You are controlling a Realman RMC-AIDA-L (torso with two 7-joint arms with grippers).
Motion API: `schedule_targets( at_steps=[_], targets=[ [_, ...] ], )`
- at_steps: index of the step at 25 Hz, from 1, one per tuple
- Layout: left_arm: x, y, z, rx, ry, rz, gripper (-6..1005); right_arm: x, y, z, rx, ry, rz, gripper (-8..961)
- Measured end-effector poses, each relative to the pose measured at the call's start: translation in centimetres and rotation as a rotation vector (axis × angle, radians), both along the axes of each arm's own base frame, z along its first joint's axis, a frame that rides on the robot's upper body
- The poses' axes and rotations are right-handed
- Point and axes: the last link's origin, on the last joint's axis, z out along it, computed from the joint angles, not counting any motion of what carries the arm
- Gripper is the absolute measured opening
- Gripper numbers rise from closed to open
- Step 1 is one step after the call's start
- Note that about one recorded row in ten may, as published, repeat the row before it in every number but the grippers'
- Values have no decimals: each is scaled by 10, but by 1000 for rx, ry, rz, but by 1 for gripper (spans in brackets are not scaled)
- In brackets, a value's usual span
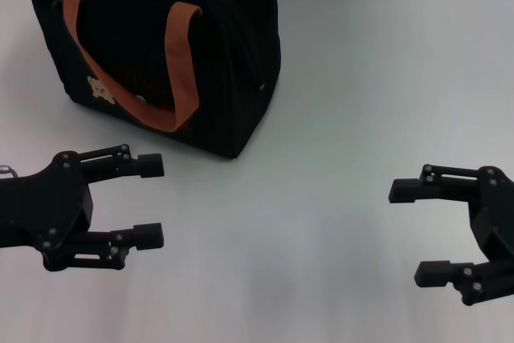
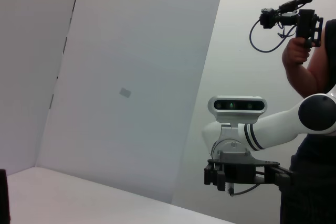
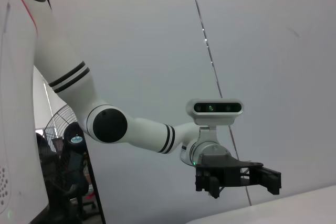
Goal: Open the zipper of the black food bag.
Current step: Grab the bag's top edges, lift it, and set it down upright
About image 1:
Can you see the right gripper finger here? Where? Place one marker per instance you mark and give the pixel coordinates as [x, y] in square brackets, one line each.
[435, 274]
[405, 190]

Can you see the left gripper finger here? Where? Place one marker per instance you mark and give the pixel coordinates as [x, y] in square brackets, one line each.
[148, 235]
[150, 164]

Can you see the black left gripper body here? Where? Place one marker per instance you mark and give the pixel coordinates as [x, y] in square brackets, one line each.
[44, 206]

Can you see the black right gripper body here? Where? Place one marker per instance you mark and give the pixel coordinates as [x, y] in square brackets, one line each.
[498, 218]

